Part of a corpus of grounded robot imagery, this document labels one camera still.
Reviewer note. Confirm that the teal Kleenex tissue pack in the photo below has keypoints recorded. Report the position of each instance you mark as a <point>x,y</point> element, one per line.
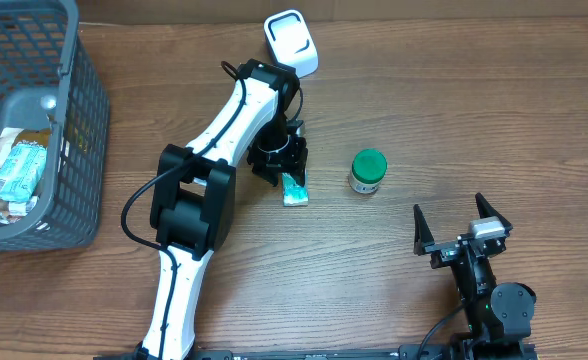
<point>294,195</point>

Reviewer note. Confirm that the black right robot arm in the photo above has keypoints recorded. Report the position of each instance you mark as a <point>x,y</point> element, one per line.
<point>498,314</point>

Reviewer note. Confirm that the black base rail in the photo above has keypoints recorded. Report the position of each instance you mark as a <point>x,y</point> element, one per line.
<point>404,352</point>

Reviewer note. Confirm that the grey plastic mesh basket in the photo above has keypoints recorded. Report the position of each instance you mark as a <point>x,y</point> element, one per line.
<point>48,82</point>

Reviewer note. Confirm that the green lid white jar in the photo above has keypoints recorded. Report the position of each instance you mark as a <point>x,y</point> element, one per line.
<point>367,171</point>

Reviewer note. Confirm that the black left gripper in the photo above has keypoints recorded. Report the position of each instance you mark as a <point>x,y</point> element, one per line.
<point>294,164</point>

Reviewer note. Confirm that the brown snack packet in basket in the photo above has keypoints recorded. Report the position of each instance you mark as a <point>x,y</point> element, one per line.
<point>12,136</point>

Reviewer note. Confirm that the teal tissue pack in basket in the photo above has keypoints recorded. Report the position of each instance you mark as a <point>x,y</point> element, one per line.
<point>22,171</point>

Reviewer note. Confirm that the white barcode scanner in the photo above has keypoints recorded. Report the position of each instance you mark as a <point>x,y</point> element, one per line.
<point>290,43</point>

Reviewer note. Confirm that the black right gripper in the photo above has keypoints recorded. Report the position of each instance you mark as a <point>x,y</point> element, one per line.
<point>460,248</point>

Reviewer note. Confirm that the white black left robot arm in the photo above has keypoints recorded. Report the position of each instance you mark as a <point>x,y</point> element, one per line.
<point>194,193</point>

